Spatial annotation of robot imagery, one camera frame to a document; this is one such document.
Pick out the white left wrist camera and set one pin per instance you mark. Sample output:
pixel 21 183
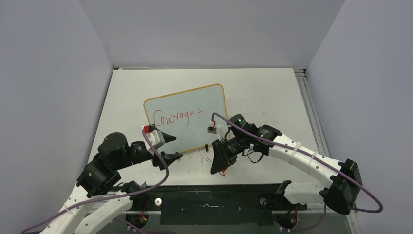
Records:
pixel 154 135

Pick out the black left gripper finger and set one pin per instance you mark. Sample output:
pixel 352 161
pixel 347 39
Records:
pixel 169 158
pixel 166 138

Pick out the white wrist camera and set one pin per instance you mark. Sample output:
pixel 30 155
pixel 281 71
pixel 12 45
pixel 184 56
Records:
pixel 219 130
pixel 154 135

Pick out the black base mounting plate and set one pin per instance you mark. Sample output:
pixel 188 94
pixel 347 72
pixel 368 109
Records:
pixel 260 204

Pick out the yellow framed whiteboard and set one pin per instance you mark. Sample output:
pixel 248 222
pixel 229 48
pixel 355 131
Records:
pixel 186 115

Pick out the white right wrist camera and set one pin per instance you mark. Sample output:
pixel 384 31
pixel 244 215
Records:
pixel 219 130

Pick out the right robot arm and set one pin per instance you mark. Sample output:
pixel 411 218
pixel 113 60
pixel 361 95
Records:
pixel 337 183

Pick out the aluminium frame rail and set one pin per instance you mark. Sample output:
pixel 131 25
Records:
pixel 279 97

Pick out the red capped whiteboard marker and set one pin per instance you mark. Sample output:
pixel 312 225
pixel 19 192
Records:
pixel 210 162

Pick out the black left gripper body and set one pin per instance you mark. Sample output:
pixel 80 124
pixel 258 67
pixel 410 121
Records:
pixel 138 155

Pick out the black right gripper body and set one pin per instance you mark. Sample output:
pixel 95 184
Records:
pixel 234 145

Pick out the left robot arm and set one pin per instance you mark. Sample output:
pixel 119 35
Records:
pixel 88 209

